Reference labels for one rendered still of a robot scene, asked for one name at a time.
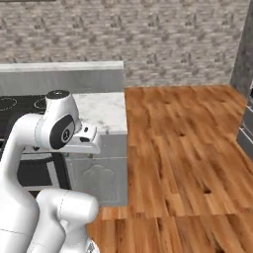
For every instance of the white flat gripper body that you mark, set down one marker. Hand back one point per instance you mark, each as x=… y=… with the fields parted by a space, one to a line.
x=86 y=147

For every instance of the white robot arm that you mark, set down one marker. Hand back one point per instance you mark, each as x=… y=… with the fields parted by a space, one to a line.
x=19 y=210

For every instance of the grey drawer front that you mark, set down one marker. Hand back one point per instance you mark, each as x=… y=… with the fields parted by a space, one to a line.
x=113 y=145

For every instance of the black and silver oven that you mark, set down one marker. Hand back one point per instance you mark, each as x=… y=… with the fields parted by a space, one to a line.
x=33 y=173

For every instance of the black hob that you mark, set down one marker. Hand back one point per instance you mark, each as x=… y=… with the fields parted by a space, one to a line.
x=16 y=107

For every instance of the grey cupboard run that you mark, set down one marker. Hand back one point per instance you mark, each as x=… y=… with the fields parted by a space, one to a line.
x=246 y=131

